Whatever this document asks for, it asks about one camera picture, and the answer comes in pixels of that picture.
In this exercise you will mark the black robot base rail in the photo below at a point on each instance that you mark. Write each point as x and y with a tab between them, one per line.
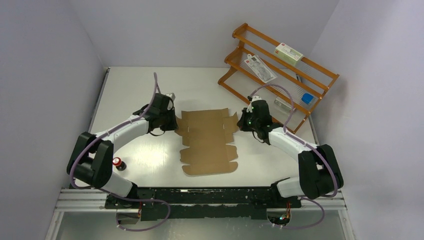
210	202

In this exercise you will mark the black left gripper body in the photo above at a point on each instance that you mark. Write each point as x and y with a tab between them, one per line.
162	115

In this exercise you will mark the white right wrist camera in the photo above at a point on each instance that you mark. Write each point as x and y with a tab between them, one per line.
254	98

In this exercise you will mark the blue small block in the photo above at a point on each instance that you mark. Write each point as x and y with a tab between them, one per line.
307	98

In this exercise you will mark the aluminium frame profile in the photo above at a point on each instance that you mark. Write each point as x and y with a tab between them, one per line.
91	201

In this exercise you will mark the clear plastic blister package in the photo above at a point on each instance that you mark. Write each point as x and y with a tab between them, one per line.
260	69

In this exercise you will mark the orange wooden rack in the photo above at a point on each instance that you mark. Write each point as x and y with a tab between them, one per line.
291	82

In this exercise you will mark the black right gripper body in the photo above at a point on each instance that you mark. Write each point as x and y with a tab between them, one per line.
248	123

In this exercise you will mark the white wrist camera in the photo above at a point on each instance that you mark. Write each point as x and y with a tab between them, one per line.
171	97
254	98

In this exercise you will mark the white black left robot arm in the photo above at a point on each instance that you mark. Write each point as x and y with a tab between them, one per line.
91	160

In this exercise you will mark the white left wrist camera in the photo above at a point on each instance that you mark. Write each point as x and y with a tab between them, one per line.
171	97

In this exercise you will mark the white green small box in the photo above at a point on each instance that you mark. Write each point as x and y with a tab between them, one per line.
288	54

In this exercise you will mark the brown cardboard box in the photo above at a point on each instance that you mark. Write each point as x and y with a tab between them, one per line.
208	136

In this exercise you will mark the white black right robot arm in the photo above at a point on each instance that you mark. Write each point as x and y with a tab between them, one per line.
319	174

